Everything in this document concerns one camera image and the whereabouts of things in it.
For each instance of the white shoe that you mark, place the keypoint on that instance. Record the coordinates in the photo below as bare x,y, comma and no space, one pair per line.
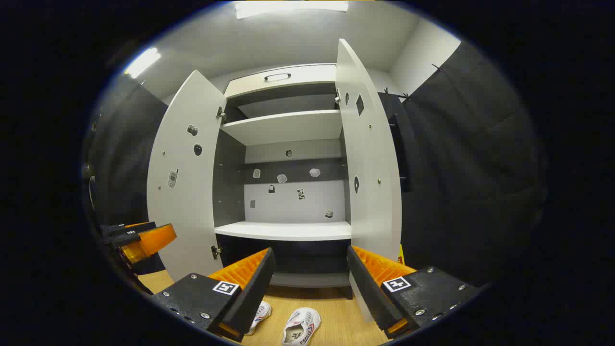
302,322
262,315

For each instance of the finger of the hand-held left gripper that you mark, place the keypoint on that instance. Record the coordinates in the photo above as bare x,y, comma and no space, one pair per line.
129,228
151,240

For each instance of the white cabinet shelf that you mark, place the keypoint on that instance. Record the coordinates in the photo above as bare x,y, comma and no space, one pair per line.
288,230
283,126

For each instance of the small ceiling light panel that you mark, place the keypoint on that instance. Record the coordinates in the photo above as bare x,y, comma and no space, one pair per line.
142,62

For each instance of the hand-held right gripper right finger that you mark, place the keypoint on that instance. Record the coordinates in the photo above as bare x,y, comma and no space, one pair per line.
367,293

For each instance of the large ceiling light panel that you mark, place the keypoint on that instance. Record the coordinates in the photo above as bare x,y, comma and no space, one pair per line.
288,8

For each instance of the white shoe cabinet door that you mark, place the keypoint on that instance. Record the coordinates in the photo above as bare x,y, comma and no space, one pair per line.
375,158
187,202

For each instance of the white shoe cabinet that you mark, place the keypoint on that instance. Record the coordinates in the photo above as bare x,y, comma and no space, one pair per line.
293,202

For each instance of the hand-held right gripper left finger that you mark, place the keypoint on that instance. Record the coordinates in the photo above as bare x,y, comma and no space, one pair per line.
254,293

